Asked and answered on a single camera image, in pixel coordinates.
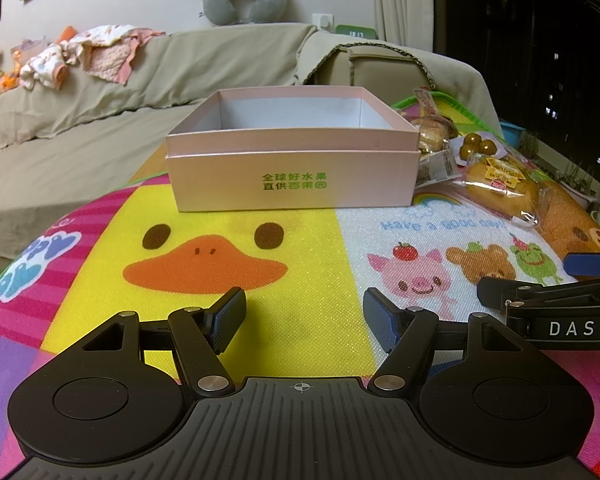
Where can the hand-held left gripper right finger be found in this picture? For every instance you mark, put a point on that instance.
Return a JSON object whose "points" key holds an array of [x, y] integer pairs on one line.
{"points": [[380, 312]]}

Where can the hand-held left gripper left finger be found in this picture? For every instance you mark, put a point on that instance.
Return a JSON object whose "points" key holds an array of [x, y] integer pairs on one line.
{"points": [[228, 317]]}

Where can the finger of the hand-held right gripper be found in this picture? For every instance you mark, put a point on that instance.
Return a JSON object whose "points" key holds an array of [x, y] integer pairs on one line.
{"points": [[495, 290], [590, 264]]}

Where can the packaged long brown bread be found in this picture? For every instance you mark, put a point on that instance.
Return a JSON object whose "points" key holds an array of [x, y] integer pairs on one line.
{"points": [[560, 205]]}

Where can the packaged round bun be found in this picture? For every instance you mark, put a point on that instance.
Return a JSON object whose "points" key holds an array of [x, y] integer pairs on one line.
{"points": [[500, 192]]}

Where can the chestnut packet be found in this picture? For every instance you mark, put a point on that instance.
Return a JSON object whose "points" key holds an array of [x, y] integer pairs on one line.
{"points": [[475, 147]]}

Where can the pink cardboard box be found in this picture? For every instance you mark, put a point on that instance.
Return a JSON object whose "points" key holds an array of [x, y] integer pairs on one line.
{"points": [[290, 175]]}

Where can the packaged layered cake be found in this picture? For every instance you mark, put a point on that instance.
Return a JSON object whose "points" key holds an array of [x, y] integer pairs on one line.
{"points": [[432, 130]]}

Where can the small potted plant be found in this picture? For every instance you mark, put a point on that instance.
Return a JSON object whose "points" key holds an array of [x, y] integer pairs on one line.
{"points": [[577, 185]]}

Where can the colourful cartoon play mat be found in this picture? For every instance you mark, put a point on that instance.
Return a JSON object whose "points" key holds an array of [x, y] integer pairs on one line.
{"points": [[300, 260]]}

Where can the blue plastic basin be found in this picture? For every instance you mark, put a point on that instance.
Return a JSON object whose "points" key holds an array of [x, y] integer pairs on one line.
{"points": [[512, 132]]}

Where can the white red snack packet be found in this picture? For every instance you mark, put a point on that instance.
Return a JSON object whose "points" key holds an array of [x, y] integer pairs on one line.
{"points": [[426, 100]]}

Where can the beige covered sofa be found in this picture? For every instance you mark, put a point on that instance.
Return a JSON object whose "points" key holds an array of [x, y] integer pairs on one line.
{"points": [[80, 125]]}

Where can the dark glass window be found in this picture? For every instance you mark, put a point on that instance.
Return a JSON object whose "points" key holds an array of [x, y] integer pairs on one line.
{"points": [[505, 35]]}

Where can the green digital clock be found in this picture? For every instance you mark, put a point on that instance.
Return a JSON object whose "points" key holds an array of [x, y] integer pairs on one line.
{"points": [[356, 33]]}

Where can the pink floral baby garment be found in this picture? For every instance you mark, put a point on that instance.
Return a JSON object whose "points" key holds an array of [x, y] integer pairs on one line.
{"points": [[110, 55]]}

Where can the cream curtain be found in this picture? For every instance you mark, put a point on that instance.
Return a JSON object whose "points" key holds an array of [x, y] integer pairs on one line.
{"points": [[400, 5]]}

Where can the white orange baby garment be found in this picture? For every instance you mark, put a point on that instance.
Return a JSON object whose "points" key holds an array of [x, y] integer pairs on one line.
{"points": [[50, 67]]}

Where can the white wall socket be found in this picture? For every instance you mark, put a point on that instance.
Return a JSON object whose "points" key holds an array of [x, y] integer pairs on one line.
{"points": [[322, 20]]}

